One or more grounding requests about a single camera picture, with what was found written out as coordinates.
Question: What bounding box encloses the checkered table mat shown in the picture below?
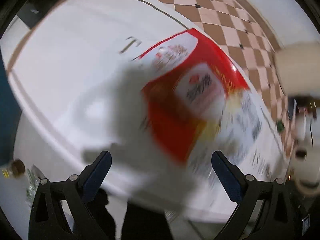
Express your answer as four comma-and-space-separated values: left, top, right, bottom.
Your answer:
5, 0, 294, 227

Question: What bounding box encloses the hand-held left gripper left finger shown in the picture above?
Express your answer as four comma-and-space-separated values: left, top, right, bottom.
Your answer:
29, 150, 112, 240

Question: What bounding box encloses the red snack packet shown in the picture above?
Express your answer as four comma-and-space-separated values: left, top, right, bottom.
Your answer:
138, 28, 251, 162

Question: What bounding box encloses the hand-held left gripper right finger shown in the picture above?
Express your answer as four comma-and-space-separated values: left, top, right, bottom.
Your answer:
211, 151, 294, 240

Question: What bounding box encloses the blue base cabinet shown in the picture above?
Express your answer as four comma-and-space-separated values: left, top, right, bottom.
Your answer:
0, 54, 23, 166

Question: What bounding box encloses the clear printed plastic bag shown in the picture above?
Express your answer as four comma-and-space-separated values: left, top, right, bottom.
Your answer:
187, 91, 286, 193

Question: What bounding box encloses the beige utensil holder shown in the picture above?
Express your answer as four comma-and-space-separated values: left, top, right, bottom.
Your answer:
273, 41, 320, 97

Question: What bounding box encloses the white pink electric kettle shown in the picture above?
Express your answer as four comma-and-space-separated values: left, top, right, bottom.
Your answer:
287, 115, 320, 196

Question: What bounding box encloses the brown round cap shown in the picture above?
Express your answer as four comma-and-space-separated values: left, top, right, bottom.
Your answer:
2, 158, 27, 179

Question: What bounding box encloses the white tissue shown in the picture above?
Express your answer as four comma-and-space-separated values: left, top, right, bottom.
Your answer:
82, 59, 198, 214

